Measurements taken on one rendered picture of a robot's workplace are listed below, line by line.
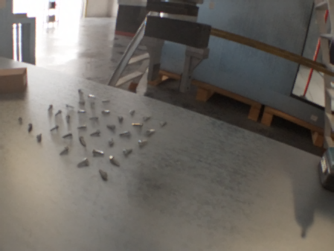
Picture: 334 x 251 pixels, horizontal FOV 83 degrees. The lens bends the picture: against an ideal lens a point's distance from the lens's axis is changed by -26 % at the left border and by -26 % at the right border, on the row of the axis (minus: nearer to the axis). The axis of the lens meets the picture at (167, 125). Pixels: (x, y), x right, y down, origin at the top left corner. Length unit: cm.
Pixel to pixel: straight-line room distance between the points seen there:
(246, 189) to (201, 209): 11
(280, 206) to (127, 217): 27
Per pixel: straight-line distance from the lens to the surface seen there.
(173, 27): 48
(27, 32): 273
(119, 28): 629
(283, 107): 247
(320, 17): 205
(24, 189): 41
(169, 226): 35
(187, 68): 49
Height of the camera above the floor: 93
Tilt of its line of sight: 29 degrees down
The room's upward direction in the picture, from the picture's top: 10 degrees clockwise
